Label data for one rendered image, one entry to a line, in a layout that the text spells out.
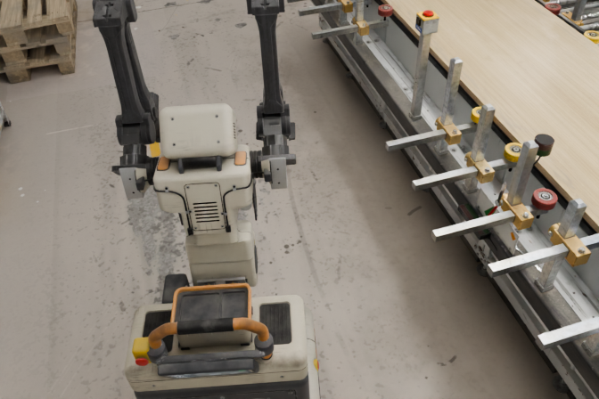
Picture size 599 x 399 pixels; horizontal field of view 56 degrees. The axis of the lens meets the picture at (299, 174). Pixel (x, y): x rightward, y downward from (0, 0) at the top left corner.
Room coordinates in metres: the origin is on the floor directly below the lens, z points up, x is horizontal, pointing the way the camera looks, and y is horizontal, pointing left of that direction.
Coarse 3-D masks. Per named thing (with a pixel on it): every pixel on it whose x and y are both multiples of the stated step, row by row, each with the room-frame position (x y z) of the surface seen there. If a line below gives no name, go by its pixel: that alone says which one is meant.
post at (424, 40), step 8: (424, 40) 2.08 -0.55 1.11; (424, 48) 2.08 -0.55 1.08; (424, 56) 2.09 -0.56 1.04; (416, 64) 2.11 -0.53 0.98; (424, 64) 2.09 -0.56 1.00; (416, 72) 2.10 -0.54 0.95; (424, 72) 2.09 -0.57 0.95; (416, 80) 2.09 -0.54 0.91; (424, 80) 2.09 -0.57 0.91; (416, 88) 2.09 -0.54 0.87; (416, 96) 2.08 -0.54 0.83; (416, 104) 2.08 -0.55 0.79; (416, 112) 2.08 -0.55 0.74
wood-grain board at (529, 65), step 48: (384, 0) 2.93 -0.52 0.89; (432, 0) 2.88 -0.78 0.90; (480, 0) 2.85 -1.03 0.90; (528, 0) 2.82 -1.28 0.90; (432, 48) 2.38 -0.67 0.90; (480, 48) 2.35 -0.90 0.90; (528, 48) 2.33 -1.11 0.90; (576, 48) 2.31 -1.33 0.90; (480, 96) 1.96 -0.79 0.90; (528, 96) 1.95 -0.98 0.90; (576, 96) 1.93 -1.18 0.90; (576, 144) 1.62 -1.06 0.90; (576, 192) 1.36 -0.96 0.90
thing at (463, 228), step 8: (528, 208) 1.34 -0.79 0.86; (536, 208) 1.34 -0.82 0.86; (488, 216) 1.31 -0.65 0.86; (496, 216) 1.31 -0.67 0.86; (504, 216) 1.31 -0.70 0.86; (512, 216) 1.30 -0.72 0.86; (456, 224) 1.28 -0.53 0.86; (464, 224) 1.28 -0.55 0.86; (472, 224) 1.28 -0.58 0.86; (480, 224) 1.27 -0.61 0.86; (488, 224) 1.28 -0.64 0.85; (496, 224) 1.29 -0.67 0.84; (432, 232) 1.26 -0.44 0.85; (440, 232) 1.25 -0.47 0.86; (448, 232) 1.25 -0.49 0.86; (456, 232) 1.25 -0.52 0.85; (464, 232) 1.26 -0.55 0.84
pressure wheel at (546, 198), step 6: (534, 192) 1.37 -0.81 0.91; (540, 192) 1.37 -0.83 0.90; (546, 192) 1.37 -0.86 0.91; (552, 192) 1.36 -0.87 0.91; (534, 198) 1.35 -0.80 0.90; (540, 198) 1.34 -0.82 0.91; (546, 198) 1.34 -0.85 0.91; (552, 198) 1.34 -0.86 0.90; (534, 204) 1.34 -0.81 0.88; (540, 204) 1.32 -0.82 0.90; (546, 204) 1.31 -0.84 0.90; (552, 204) 1.31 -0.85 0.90
